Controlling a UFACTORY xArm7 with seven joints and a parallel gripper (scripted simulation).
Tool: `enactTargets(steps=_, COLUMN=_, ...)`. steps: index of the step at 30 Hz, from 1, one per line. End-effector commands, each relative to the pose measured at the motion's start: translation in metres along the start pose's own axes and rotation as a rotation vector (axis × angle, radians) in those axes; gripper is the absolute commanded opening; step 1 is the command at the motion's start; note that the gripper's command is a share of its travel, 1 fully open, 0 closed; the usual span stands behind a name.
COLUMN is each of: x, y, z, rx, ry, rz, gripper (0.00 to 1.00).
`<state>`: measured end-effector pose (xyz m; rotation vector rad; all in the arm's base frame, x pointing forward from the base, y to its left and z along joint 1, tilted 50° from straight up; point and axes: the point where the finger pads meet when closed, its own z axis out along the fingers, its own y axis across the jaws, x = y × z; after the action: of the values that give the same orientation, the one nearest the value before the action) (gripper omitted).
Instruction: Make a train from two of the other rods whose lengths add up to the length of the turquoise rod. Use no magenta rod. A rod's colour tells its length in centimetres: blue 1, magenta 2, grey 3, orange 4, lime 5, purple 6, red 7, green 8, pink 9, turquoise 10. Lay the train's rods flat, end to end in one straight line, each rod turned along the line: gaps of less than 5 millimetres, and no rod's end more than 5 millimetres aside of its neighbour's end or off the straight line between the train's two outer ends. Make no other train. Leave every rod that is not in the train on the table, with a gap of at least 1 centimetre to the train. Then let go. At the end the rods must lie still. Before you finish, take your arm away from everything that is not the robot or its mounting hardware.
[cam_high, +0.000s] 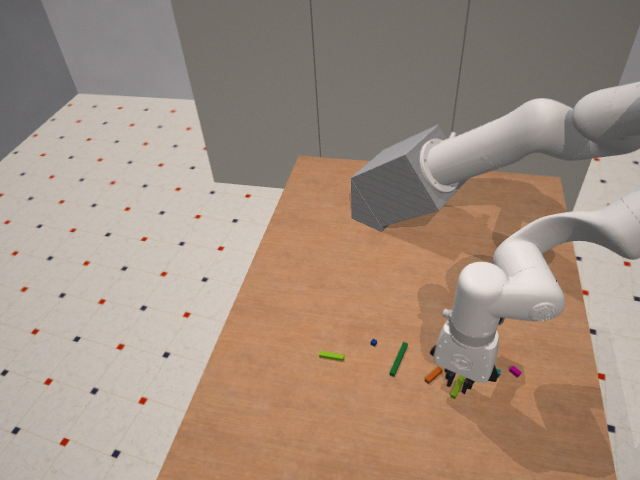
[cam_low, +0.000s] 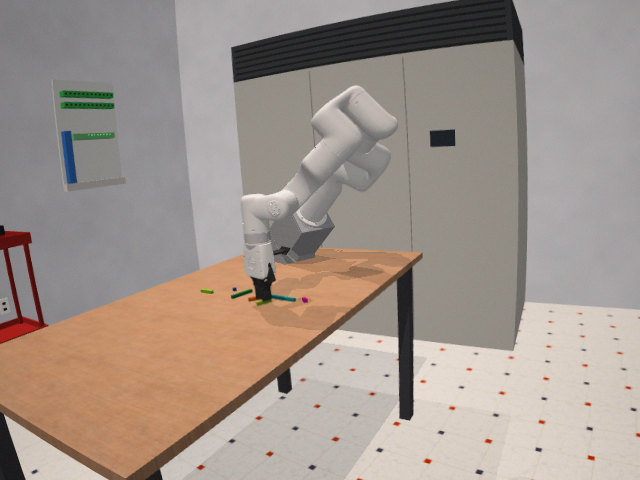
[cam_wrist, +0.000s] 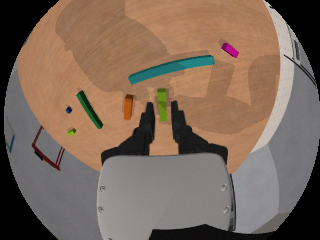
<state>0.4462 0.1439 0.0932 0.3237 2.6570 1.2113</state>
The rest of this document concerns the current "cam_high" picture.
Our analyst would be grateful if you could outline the orange rod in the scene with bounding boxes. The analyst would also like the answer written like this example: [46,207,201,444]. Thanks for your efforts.
[425,367,442,384]

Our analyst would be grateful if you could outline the lime green rod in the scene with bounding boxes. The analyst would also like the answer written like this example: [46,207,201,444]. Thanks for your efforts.
[450,375,465,399]
[319,351,344,361]

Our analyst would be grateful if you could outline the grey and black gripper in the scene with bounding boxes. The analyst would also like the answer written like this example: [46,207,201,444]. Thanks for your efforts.
[430,320,499,394]

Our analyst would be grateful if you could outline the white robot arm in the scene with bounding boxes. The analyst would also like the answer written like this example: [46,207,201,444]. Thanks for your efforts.
[420,82,640,347]

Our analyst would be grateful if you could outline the small magenta block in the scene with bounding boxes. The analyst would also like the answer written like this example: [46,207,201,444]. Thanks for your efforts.
[509,366,522,378]

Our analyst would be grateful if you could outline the green flat bar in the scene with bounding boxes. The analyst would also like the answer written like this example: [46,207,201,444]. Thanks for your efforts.
[389,342,408,377]

